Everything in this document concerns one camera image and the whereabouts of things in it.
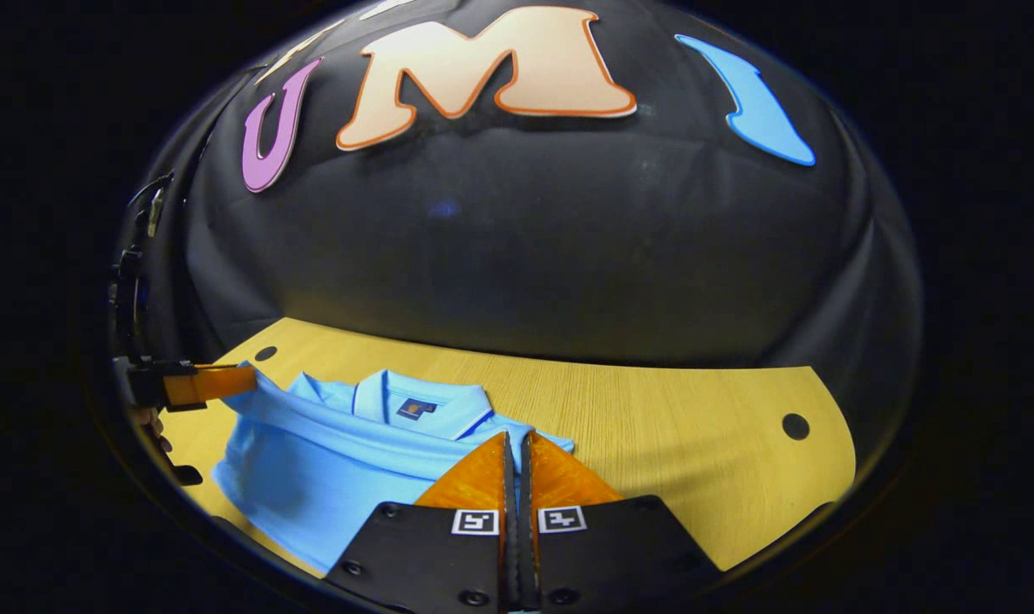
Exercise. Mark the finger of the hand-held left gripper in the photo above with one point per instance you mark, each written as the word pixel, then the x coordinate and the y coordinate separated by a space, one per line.
pixel 210 382
pixel 186 475

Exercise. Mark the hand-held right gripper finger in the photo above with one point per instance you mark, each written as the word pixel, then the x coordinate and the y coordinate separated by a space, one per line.
pixel 527 554
pixel 508 554

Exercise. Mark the light blue polo T-shirt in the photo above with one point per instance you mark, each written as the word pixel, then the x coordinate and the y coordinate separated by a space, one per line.
pixel 329 460

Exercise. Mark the black round table grommet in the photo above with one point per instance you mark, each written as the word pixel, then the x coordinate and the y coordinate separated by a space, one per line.
pixel 795 425
pixel 266 352

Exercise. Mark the black backdrop cloth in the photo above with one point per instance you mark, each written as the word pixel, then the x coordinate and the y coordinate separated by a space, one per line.
pixel 525 239

